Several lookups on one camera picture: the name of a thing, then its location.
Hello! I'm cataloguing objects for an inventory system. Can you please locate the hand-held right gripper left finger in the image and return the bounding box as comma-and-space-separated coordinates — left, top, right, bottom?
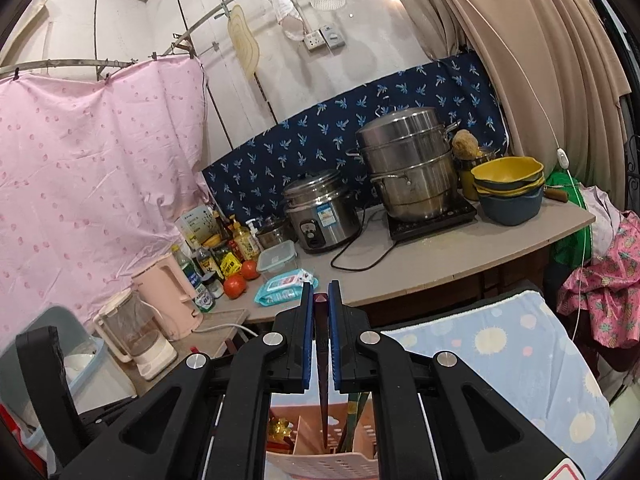
55, 280, 321, 480

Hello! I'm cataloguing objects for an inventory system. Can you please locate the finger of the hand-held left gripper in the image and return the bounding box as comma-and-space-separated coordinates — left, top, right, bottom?
15, 326, 86, 453

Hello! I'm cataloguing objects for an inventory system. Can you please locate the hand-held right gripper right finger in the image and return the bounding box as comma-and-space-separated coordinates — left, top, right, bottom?
327, 280, 576, 480

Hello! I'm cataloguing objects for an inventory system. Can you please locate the dark red chopstick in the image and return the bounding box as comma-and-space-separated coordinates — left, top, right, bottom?
313, 294, 331, 450

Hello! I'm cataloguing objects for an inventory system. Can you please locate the pink perforated utensil basket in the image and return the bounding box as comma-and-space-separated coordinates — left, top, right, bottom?
265, 394, 381, 480

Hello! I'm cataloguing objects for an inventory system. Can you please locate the red plastic object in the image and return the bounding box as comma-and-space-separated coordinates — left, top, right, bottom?
0, 402, 36, 466

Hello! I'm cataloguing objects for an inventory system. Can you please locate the wet wipes packet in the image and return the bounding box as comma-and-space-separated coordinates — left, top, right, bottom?
254, 268, 320, 307

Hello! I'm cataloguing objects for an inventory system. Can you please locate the light blue plastic bin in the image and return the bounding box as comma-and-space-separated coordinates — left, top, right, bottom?
0, 305, 108, 461

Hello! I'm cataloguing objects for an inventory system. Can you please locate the white blender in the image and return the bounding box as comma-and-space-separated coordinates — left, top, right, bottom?
94, 290, 178, 382

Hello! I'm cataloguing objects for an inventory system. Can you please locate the clear plastic container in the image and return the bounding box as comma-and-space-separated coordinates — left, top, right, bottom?
257, 241, 298, 276

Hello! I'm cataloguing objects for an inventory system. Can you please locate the small lidded steel pot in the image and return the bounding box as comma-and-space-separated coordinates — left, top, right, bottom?
255, 216, 296, 250

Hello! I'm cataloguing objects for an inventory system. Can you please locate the steel rice cooker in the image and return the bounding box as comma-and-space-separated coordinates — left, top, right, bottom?
282, 169, 362, 255

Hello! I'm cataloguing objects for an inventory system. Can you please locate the pink electric kettle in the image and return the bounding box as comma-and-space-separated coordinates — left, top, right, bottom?
131, 250, 204, 342

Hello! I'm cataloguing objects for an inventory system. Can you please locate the cluster of condiment bottles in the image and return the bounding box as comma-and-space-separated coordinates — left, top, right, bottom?
172, 204, 263, 313

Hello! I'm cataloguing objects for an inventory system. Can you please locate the black induction cooker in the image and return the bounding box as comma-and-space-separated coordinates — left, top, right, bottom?
386, 199, 478, 242

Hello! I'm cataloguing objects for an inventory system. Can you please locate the steel steamer pot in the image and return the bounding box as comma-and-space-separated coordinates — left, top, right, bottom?
356, 106, 462, 223

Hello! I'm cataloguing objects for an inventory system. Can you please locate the blue printed tablecloth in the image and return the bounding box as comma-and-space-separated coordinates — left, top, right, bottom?
380, 290, 621, 466

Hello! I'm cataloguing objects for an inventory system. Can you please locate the navy printed cloth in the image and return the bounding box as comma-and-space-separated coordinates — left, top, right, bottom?
202, 52, 511, 221

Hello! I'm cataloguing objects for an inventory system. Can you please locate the pink curtain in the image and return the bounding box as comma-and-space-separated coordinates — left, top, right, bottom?
0, 55, 216, 341

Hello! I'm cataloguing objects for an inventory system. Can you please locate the yellow jar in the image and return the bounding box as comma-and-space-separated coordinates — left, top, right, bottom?
456, 157, 481, 201

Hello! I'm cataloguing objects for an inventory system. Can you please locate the brown loofah sponge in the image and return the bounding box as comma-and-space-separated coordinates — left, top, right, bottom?
451, 129, 478, 158

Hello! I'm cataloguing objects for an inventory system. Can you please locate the yellow bowl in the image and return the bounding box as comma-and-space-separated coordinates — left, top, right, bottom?
474, 180, 546, 198
471, 156, 545, 192

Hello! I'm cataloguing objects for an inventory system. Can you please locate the green cloth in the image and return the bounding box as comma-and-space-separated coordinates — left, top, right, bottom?
545, 170, 593, 266

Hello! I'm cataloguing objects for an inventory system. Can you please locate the pink pineapple print cloth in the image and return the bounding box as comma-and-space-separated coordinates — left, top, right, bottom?
556, 210, 640, 348

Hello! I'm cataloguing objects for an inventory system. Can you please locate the beige hanging board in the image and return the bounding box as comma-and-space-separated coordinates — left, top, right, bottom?
227, 5, 261, 81

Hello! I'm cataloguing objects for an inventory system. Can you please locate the metal curtain rod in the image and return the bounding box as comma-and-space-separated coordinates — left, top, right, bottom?
0, 57, 138, 81

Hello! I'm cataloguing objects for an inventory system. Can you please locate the white plastic bag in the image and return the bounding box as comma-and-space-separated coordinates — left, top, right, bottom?
260, 0, 307, 41

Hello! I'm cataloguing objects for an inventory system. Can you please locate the beige curtain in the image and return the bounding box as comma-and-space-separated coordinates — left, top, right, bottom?
380, 0, 631, 196

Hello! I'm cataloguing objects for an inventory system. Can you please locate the black iron rack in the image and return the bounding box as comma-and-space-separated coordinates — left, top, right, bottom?
622, 135, 640, 201

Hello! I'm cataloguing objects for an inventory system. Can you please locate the black power cord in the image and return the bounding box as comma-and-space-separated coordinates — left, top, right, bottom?
330, 210, 401, 272

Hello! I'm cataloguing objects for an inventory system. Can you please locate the white power cord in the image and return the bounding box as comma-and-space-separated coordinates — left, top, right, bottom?
192, 321, 261, 337

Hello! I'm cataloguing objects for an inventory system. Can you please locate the white cable with switch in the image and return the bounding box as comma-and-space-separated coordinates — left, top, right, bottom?
440, 0, 596, 346

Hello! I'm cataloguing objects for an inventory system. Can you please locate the wall switch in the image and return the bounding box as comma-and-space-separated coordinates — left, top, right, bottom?
320, 24, 346, 48

